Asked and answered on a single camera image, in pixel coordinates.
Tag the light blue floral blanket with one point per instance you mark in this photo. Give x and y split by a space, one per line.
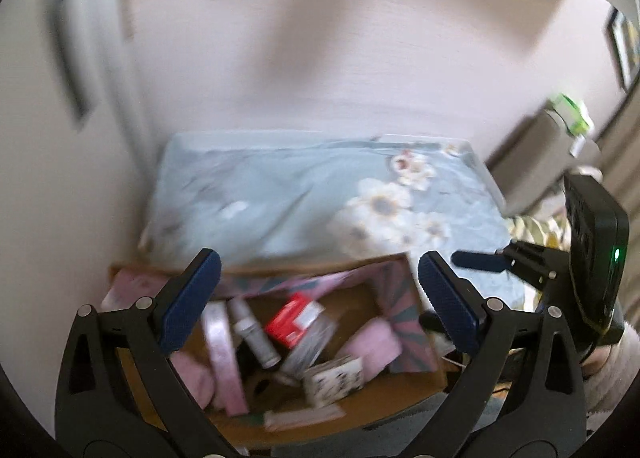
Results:
250 198

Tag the green tissue pack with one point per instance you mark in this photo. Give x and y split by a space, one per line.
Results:
570 113

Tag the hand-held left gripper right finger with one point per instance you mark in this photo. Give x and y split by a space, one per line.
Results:
450 308

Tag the white paper slip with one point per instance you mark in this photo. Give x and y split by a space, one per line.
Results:
579 147

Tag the grey bottle with black cap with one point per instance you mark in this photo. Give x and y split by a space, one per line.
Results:
252 330

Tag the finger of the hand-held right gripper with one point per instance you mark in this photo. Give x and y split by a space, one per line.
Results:
480 260
431 322

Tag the pink glossy packet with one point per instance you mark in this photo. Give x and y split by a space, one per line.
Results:
225 358

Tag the white pink card packet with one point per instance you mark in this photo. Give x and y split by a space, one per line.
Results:
305 418

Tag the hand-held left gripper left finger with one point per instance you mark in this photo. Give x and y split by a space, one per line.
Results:
190 298

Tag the yellow floral blanket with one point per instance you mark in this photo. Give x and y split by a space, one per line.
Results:
530 228

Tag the cardboard box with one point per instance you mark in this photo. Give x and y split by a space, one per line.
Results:
400 390

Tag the white patterned box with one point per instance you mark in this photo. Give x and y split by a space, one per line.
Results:
335 380

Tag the person's right forearm white sleeve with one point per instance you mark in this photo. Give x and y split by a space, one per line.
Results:
615 383

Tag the framed wall picture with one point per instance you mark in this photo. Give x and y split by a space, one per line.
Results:
627 48

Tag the red box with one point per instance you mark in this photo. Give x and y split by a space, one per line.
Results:
292 320

